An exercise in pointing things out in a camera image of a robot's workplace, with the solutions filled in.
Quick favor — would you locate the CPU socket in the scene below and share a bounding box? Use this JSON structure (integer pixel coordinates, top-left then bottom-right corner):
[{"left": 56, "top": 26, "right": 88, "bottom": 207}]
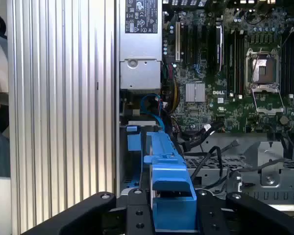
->
[{"left": 245, "top": 47, "right": 281, "bottom": 90}]

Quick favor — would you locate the open grey PC case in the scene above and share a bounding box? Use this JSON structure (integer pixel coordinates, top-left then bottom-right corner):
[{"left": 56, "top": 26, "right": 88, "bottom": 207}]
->
[{"left": 115, "top": 0, "right": 294, "bottom": 218}]

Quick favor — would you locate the coloured power wire bundle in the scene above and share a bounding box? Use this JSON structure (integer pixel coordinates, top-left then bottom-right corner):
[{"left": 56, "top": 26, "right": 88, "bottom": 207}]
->
[{"left": 161, "top": 62, "right": 181, "bottom": 114}]

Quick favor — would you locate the thin metal locking lever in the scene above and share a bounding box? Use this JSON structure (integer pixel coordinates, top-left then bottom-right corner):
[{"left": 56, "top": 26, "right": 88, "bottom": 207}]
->
[
  {"left": 281, "top": 19, "right": 294, "bottom": 47},
  {"left": 249, "top": 47, "right": 262, "bottom": 82}
]

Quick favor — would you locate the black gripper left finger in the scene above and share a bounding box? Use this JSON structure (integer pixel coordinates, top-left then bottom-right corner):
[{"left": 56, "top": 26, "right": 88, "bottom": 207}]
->
[{"left": 21, "top": 188, "right": 155, "bottom": 235}]

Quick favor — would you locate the small silver heatsink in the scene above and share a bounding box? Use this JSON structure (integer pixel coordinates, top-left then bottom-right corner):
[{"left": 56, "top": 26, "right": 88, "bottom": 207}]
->
[{"left": 185, "top": 82, "right": 206, "bottom": 103}]

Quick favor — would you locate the silver power supply unit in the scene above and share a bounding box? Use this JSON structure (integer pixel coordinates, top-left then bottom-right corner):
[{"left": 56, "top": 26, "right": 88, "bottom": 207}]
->
[{"left": 119, "top": 0, "right": 164, "bottom": 90}]

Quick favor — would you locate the white expansion slot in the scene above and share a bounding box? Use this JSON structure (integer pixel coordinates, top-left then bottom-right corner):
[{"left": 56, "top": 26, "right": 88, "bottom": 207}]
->
[{"left": 174, "top": 21, "right": 181, "bottom": 62}]

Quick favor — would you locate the metal socket cover frame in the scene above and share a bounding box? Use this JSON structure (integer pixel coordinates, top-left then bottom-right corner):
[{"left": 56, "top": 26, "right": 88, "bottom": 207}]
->
[{"left": 250, "top": 84, "right": 285, "bottom": 115}]

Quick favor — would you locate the thin black wire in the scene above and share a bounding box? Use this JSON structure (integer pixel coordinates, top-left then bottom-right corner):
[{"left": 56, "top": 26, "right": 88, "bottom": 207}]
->
[{"left": 231, "top": 158, "right": 289, "bottom": 177}]

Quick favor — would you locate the hard disk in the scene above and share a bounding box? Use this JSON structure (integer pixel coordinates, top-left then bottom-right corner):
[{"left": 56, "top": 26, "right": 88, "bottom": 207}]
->
[{"left": 143, "top": 131, "right": 199, "bottom": 233}]

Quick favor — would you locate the black disk wire with plug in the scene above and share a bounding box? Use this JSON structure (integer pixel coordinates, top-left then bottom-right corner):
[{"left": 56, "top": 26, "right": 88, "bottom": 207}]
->
[
  {"left": 180, "top": 120, "right": 225, "bottom": 148},
  {"left": 189, "top": 139, "right": 240, "bottom": 182}
]

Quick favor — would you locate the grey metal bracket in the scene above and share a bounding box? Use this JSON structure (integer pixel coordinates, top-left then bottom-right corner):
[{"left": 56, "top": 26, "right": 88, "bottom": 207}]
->
[{"left": 259, "top": 141, "right": 285, "bottom": 188}]

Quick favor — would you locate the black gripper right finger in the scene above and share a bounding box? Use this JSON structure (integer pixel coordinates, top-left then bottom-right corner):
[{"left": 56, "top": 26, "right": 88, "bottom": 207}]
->
[{"left": 195, "top": 189, "right": 294, "bottom": 235}]

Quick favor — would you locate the disk bay with blue latch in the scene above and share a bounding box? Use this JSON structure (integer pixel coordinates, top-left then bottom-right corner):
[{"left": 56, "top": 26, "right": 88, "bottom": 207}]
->
[{"left": 118, "top": 119, "right": 163, "bottom": 192}]

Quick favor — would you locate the black expansion slot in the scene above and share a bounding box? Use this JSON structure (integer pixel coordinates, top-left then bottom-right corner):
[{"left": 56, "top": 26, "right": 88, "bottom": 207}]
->
[
  {"left": 215, "top": 23, "right": 224, "bottom": 72},
  {"left": 182, "top": 23, "right": 190, "bottom": 70},
  {"left": 200, "top": 23, "right": 208, "bottom": 62},
  {"left": 192, "top": 23, "right": 198, "bottom": 66}
]

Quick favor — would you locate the green Dell motherboard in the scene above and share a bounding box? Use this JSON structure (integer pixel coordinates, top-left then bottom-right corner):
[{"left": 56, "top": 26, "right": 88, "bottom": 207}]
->
[{"left": 161, "top": 0, "right": 294, "bottom": 135}]

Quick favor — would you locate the blue flat data wire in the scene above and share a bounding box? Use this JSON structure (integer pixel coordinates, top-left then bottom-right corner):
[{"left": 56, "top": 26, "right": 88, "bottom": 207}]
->
[{"left": 140, "top": 94, "right": 165, "bottom": 134}]

